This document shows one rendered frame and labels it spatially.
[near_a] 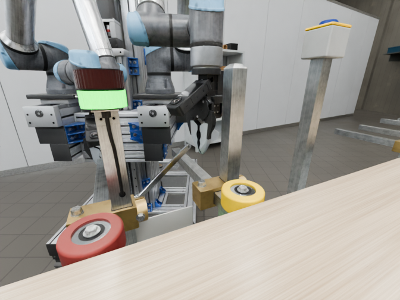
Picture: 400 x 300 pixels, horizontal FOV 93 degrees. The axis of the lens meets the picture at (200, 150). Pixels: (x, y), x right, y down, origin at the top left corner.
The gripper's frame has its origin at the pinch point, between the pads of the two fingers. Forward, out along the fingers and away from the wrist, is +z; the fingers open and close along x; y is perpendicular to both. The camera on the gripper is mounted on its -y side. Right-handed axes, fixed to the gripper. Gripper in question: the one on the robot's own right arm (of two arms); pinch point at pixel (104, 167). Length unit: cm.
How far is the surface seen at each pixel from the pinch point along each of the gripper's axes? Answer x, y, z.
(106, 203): -1.3, -29.9, -5.2
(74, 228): 2.3, -40.2, -9.0
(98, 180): 0.7, -16.9, -4.0
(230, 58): -209, 247, -62
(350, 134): -123, -9, 0
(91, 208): 1.3, -30.3, -5.2
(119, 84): -6.0, -37.5, -27.5
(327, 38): -51, -34, -37
